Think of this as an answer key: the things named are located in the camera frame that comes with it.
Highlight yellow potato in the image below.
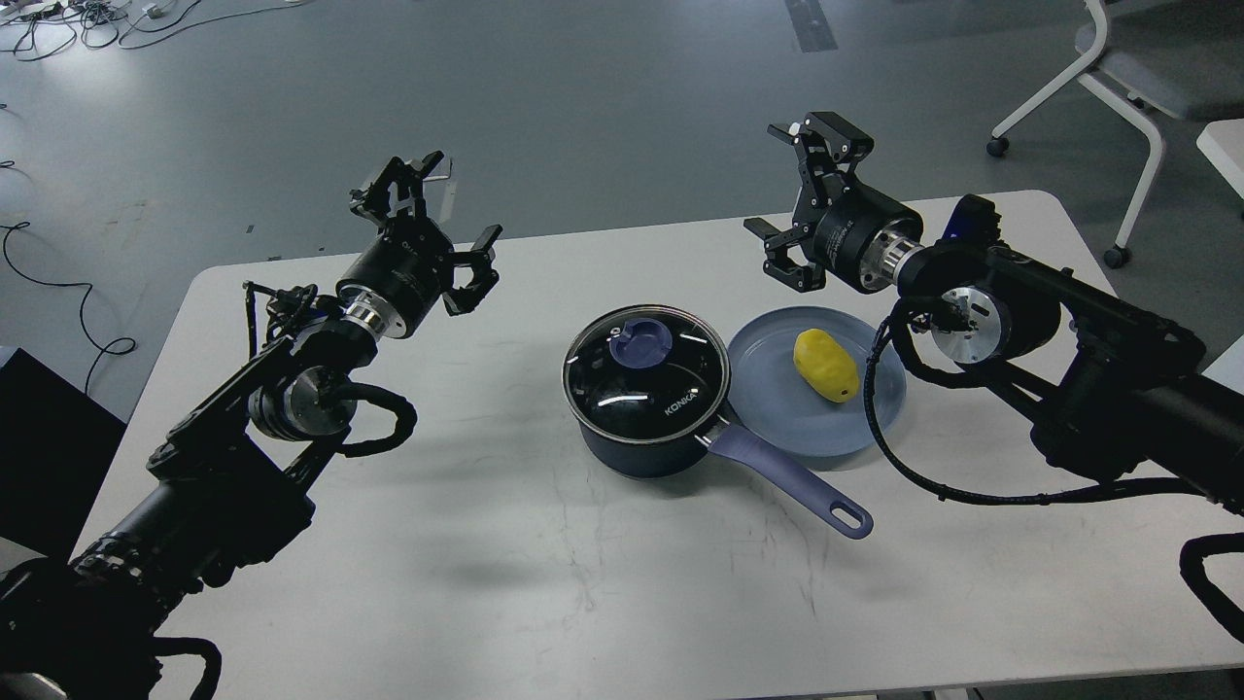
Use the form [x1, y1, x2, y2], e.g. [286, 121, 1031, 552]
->
[792, 328, 860, 403]

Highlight cable bundle on floor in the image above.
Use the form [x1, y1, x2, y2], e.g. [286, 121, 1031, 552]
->
[0, 0, 317, 63]

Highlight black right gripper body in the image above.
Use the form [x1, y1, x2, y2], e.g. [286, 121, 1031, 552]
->
[812, 187, 923, 293]

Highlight dark blue saucepan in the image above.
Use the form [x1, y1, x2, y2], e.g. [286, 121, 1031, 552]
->
[564, 305, 875, 541]

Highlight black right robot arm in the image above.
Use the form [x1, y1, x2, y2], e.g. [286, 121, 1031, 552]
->
[743, 111, 1243, 515]

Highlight black floor cable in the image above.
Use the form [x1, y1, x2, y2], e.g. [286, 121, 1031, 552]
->
[0, 223, 138, 398]

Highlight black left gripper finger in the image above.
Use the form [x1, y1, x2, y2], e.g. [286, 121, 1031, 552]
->
[442, 225, 503, 316]
[350, 150, 447, 244]

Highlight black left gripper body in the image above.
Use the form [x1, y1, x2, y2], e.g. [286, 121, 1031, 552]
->
[337, 219, 454, 338]

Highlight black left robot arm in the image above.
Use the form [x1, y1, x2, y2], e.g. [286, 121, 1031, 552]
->
[2, 150, 503, 699]

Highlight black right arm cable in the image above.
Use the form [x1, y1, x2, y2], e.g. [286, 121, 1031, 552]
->
[862, 297, 1244, 509]

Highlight white table right edge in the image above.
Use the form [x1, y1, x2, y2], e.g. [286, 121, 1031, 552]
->
[1195, 117, 1243, 199]

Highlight light blue plate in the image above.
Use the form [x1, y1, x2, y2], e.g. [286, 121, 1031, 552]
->
[728, 306, 876, 458]

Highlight glass pot lid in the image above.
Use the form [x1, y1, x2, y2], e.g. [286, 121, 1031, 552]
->
[564, 305, 731, 444]

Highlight white office chair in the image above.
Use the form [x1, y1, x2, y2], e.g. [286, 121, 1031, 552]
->
[985, 1, 1243, 269]

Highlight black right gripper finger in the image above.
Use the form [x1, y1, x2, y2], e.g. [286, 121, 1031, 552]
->
[743, 218, 826, 293]
[766, 111, 875, 223]

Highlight black box left edge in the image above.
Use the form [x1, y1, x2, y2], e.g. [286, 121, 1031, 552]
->
[1, 346, 127, 562]

